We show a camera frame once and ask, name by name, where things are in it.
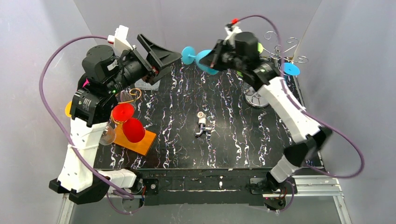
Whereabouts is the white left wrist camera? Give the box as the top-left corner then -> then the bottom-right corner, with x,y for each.
107,25 -> 135,53

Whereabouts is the gold wire glass rack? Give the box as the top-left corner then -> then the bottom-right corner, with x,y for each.
119,88 -> 142,109

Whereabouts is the light blue wine glass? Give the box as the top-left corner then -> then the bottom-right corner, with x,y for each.
181,46 -> 218,75

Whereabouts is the silver wire glass rack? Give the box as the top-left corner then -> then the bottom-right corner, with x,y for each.
263,31 -> 309,64

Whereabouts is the clear plastic screw box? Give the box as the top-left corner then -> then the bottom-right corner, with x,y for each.
134,79 -> 161,91

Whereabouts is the clear wine glass gold rack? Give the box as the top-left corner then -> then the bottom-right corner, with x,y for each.
119,90 -> 136,109

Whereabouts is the green wine glass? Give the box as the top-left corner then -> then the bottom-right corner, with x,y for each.
257,43 -> 264,54

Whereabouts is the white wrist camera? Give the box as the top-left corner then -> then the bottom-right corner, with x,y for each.
107,25 -> 135,53
225,18 -> 242,40

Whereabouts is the aluminium front rail frame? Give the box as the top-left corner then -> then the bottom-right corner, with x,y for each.
58,169 -> 351,224

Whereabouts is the blue wine glass silver rack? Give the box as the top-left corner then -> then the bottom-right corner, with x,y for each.
282,63 -> 300,76

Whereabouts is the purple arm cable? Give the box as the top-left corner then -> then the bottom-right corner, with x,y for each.
238,14 -> 366,212
38,35 -> 137,216

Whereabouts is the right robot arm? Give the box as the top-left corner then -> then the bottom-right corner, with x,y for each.
200,32 -> 332,191

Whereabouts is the orange wooden rack base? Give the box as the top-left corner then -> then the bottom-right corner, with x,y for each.
114,118 -> 157,156

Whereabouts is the orange yellow wine glass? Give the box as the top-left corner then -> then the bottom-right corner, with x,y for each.
64,101 -> 72,118

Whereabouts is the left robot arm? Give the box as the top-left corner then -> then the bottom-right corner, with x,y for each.
49,34 -> 182,204

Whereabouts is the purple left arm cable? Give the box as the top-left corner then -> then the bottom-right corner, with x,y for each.
38,35 -> 137,216

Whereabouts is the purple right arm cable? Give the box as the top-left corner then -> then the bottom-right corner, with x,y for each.
238,14 -> 366,212

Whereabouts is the pink wine glass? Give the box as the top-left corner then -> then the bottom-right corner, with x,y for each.
82,78 -> 89,87

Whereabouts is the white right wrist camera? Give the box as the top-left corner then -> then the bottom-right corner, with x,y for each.
225,18 -> 242,40

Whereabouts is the red wine glass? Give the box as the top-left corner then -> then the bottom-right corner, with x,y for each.
112,104 -> 145,143

